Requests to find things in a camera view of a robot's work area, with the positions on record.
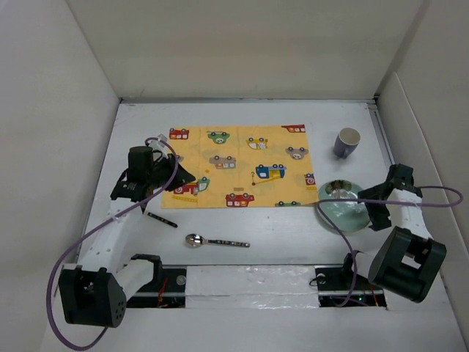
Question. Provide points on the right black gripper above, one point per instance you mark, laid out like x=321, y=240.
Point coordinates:
x=379, y=221

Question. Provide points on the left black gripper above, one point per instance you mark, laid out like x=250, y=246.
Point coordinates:
x=181, y=174

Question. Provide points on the green floral plate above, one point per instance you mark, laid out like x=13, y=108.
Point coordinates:
x=347, y=216

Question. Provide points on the black handled fork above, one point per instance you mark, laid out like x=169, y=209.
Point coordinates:
x=162, y=220

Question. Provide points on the purple ceramic mug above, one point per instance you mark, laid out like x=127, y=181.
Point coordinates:
x=346, y=142

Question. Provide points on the yellow cartoon placemat cloth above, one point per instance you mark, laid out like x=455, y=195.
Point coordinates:
x=243, y=167

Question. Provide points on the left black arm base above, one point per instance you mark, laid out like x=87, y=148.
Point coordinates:
x=167, y=293

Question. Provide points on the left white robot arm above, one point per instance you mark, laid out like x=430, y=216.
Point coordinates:
x=95, y=291

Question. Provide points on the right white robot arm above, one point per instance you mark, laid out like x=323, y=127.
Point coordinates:
x=410, y=259

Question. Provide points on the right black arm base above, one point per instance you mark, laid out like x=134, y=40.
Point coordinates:
x=333, y=286

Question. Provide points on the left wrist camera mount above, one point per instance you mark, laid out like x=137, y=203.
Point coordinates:
x=159, y=143

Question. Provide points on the black handled spoon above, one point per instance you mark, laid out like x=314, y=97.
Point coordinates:
x=196, y=241

